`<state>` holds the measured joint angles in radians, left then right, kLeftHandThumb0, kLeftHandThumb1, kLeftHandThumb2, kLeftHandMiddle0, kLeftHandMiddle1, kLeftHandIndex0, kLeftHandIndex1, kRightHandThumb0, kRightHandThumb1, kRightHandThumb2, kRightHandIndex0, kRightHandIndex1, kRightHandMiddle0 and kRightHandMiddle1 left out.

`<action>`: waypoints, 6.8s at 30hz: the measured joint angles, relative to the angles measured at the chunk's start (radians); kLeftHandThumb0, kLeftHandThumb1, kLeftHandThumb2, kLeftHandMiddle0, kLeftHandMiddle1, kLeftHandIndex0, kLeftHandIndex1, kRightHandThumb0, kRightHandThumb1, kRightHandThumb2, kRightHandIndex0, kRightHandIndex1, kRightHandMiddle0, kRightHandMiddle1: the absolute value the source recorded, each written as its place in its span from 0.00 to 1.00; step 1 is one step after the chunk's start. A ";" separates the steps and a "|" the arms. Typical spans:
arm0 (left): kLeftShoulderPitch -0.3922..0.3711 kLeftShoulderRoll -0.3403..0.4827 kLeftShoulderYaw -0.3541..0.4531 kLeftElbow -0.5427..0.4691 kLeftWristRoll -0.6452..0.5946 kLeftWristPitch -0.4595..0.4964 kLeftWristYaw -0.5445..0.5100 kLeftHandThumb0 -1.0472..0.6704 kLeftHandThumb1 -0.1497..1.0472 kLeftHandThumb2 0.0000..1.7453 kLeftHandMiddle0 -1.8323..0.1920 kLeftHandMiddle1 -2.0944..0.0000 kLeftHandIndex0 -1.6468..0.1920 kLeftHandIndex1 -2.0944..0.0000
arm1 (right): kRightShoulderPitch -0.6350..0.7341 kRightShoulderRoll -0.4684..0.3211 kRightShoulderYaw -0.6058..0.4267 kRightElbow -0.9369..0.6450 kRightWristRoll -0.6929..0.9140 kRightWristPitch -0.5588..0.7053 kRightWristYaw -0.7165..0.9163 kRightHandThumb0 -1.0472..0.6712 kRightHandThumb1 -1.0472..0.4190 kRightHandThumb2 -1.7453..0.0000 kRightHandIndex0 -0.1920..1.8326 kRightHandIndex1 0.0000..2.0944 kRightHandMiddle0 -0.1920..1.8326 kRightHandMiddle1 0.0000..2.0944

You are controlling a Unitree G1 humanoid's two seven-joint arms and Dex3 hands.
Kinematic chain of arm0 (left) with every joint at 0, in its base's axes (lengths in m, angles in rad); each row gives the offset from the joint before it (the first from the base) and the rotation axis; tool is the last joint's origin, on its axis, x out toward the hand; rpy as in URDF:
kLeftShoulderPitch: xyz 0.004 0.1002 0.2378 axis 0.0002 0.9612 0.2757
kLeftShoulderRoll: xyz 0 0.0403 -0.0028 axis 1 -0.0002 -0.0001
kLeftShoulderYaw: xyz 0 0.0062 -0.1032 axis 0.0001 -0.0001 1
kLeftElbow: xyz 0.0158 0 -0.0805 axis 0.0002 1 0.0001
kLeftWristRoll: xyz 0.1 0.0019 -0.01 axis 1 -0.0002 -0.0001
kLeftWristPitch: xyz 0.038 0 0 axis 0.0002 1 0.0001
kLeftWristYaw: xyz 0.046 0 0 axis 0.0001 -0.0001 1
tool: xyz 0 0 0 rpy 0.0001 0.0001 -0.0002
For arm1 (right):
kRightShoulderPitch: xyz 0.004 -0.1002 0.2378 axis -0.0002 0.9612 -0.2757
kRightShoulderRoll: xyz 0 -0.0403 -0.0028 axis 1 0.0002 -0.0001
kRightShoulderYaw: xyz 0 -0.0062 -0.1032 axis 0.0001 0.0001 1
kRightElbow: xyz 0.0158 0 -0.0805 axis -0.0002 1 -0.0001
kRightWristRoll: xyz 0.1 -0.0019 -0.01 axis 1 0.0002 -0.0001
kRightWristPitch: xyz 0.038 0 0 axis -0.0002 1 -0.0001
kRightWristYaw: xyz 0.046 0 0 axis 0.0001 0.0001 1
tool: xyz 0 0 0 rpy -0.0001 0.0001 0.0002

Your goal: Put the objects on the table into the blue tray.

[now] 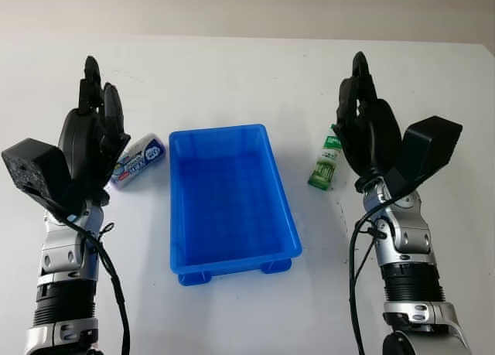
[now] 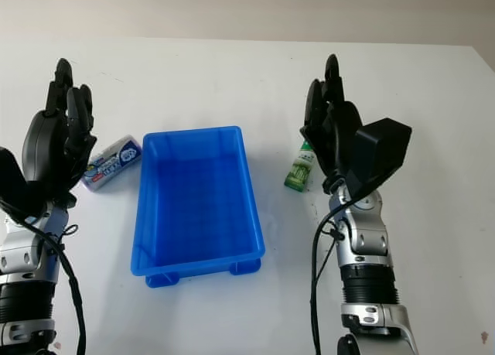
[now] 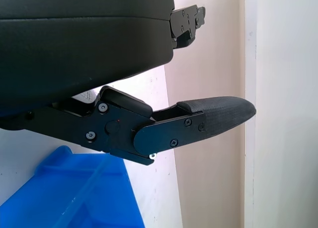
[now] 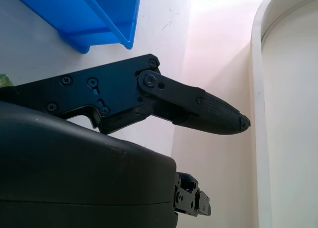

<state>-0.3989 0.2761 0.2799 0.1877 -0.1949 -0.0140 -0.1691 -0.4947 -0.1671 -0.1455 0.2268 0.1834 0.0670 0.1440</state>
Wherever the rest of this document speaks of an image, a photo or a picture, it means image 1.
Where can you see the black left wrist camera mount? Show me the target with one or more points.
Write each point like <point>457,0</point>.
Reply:
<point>35,165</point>

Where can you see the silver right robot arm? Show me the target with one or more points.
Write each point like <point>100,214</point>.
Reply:
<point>410,246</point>

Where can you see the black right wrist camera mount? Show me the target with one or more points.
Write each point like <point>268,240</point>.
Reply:
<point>429,146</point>

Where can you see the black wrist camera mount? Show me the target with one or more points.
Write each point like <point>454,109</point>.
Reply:
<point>429,146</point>
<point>35,165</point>

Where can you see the white blue gum bottle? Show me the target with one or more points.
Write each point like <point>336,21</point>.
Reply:
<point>139,158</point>

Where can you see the green toothpaste box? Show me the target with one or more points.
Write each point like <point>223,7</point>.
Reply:
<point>325,165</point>

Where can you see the blue plastic tray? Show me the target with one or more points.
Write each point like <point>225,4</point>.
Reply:
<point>228,200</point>

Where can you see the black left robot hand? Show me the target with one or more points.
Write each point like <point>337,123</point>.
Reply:
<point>81,138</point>

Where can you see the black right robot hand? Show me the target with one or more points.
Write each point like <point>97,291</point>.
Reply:
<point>377,138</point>

